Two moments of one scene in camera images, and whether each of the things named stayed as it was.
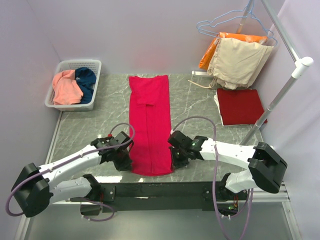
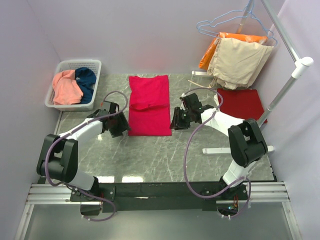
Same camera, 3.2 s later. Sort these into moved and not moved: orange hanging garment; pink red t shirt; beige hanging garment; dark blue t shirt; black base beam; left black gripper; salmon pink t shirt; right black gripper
Moved: right black gripper; pink red t shirt; left black gripper
Not moved: salmon pink t shirt; orange hanging garment; dark blue t shirt; black base beam; beige hanging garment
